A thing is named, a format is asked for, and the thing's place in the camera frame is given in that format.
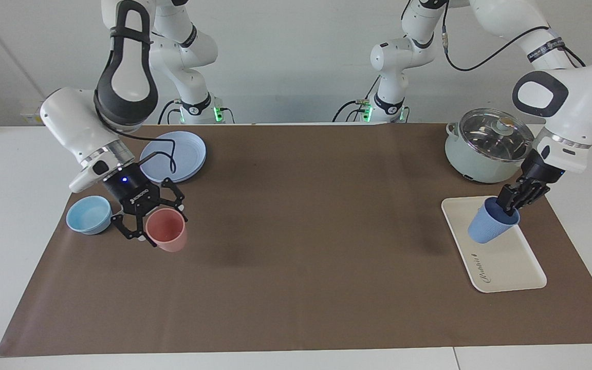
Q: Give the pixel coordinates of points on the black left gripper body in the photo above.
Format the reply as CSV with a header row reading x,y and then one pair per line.
x,y
540,172

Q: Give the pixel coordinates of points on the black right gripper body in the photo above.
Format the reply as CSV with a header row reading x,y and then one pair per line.
x,y
131,192

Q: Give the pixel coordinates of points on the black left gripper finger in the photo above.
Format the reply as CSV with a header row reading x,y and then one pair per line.
x,y
509,198
532,198

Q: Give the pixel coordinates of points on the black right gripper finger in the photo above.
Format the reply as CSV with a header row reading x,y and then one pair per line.
x,y
174,198
130,228

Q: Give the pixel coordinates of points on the pink cup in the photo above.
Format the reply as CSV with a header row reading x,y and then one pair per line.
x,y
167,231

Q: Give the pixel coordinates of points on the blue ribbed cup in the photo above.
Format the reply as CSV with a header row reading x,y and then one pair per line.
x,y
488,226

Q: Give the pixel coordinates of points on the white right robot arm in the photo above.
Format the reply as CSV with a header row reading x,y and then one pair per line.
x,y
75,123

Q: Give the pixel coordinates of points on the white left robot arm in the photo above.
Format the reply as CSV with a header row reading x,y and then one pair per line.
x,y
573,103

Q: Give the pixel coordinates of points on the cream rabbit print tray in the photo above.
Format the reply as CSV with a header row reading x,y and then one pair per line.
x,y
501,262

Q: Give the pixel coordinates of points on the light blue bowl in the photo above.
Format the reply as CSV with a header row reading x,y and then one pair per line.
x,y
88,216

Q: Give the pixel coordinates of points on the light blue plate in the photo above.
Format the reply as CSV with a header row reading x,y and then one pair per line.
x,y
188,154

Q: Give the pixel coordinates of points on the pale green electric pot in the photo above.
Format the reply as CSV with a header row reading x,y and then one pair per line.
x,y
473,167

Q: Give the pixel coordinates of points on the glass pot lid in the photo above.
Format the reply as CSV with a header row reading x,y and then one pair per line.
x,y
491,136

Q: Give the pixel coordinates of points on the brown paper table mat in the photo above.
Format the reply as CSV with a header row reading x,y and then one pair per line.
x,y
301,246

